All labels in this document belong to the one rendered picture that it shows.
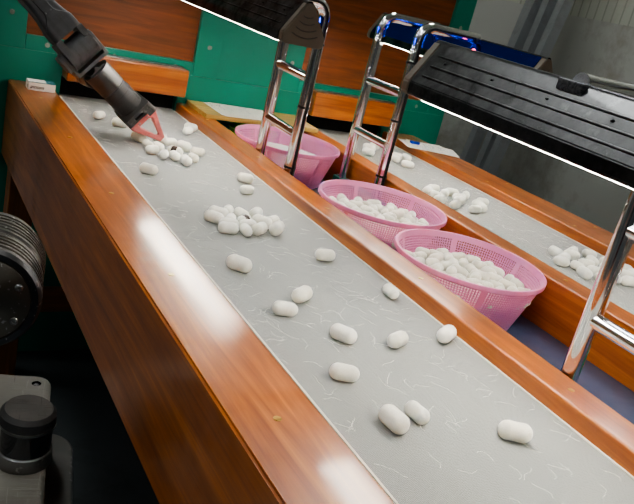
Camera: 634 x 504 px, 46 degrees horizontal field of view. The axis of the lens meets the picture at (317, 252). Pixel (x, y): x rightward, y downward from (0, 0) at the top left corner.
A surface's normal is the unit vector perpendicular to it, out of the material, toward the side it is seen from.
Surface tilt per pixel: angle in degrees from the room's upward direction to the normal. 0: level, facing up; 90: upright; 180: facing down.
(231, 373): 0
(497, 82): 58
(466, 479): 0
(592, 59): 90
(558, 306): 90
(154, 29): 90
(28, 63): 90
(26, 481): 1
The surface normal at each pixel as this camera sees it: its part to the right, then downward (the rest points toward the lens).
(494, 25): 0.28, 0.39
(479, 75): -0.60, -0.51
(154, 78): 0.47, 0.40
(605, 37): -0.93, -0.11
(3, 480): 0.25, -0.91
